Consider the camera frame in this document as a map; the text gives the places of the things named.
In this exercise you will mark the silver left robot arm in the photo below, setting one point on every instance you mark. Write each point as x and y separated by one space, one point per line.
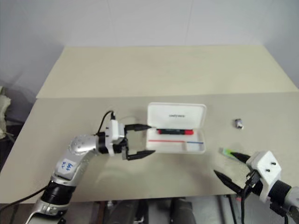
78 145

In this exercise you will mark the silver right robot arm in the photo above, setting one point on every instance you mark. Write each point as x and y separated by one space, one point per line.
288 193

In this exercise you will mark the red and black marker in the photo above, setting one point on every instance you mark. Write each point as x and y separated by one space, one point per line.
175 132

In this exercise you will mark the metal table frame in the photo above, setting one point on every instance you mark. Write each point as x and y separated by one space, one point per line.
227 208

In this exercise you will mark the white hinged pencil case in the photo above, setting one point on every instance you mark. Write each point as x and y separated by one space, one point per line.
176 116

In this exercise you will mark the small grey black clip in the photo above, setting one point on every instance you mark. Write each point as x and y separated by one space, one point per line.
238 123

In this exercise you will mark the green marker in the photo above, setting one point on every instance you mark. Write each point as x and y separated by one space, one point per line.
226 152

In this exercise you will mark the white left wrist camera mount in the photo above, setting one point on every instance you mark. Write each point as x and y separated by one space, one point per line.
114 134

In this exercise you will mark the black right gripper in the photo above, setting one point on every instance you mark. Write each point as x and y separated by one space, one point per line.
253 183

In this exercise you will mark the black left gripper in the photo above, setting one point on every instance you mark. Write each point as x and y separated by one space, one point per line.
123 149

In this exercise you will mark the white handwritten label sticker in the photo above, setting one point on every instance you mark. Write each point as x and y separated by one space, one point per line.
66 166

